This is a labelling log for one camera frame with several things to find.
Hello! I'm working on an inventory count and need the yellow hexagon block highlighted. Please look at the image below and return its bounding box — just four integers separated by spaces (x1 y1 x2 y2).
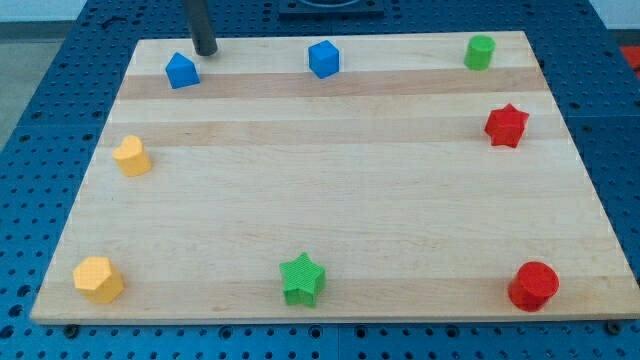
72 257 125 304

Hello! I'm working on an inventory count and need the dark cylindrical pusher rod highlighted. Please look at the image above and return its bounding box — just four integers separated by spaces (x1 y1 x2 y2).
183 0 218 56

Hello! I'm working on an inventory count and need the red star block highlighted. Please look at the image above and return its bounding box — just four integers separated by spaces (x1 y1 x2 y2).
484 104 530 148

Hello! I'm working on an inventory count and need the green cylinder block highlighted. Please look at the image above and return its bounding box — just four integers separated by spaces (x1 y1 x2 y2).
464 35 496 71

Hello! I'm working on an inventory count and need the blue triangle block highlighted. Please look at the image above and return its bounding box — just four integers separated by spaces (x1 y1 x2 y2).
165 52 200 89

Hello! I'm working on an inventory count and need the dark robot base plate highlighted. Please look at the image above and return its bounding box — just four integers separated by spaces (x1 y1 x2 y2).
278 0 385 19

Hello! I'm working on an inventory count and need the yellow heart block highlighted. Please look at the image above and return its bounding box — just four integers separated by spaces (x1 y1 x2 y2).
112 135 152 177

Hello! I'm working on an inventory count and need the red cylinder block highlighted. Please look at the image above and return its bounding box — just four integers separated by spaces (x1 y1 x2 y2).
507 261 560 312

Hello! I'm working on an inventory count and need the blue cube block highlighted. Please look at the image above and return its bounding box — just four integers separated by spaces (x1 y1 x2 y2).
308 40 340 79

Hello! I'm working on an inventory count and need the green star block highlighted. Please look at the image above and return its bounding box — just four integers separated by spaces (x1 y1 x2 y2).
279 252 326 307

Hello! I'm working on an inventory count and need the wooden board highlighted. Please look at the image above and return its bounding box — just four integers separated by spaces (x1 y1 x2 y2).
31 31 639 325

